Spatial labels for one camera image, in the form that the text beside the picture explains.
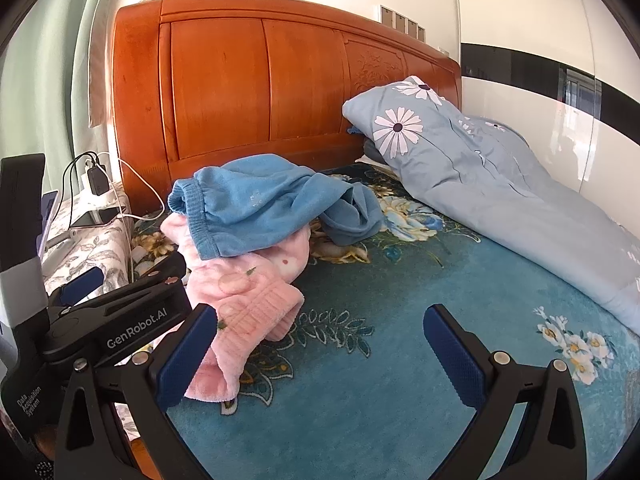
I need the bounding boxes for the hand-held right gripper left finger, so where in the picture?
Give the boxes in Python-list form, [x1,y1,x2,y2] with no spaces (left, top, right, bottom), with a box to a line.
[54,304,218,480]

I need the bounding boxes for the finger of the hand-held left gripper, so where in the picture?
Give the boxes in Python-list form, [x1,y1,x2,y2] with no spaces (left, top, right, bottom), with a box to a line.
[100,249,187,312]
[60,266,105,307]

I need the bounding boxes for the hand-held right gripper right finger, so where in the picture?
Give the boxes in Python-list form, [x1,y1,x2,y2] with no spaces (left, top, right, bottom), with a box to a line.
[422,304,588,480]

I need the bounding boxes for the pink fleece garment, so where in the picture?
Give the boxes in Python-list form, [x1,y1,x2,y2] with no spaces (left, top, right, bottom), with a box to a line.
[160,212,306,403]

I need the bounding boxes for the blue pants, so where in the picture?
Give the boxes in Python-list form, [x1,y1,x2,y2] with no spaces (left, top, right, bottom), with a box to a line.
[167,154,385,261]

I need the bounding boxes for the nightstand with floral cover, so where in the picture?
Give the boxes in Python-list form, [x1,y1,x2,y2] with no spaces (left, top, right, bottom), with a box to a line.
[42,182,135,307]

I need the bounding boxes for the black phone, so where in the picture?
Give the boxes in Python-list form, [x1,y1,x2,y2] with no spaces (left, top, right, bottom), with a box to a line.
[71,206,122,229]

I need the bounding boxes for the silver laptop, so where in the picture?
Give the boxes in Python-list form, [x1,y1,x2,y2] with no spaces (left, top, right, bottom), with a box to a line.
[40,190,62,252]

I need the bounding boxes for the teal floral bed blanket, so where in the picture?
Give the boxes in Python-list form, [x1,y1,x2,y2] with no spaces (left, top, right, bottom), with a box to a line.
[127,160,640,480]

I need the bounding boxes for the black charger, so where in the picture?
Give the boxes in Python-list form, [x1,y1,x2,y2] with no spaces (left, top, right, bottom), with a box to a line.
[87,165,112,197]

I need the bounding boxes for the light blue daisy quilt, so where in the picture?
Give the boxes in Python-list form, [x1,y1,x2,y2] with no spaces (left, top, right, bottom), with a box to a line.
[342,76,640,328]

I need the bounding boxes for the wooden headboard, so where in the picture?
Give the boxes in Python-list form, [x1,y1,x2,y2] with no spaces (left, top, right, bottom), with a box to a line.
[112,0,463,216]

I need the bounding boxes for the grey pillow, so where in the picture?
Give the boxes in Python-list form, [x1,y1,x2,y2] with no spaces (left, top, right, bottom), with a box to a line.
[356,137,396,168]

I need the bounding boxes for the pale green curtain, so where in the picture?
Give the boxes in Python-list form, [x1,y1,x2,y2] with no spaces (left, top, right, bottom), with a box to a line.
[0,0,117,163]

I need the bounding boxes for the glossy white wardrobe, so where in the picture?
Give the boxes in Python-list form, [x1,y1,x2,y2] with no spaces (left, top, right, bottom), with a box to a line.
[452,0,640,231]

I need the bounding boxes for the white cable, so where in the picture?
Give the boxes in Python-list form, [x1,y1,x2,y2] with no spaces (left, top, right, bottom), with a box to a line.
[97,152,167,221]

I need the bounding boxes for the black cable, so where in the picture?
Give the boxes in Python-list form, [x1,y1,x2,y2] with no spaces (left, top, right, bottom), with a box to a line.
[61,151,100,226]

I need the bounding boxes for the grey wall switch panel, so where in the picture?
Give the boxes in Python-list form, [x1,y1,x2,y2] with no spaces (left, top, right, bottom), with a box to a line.
[380,5,426,42]

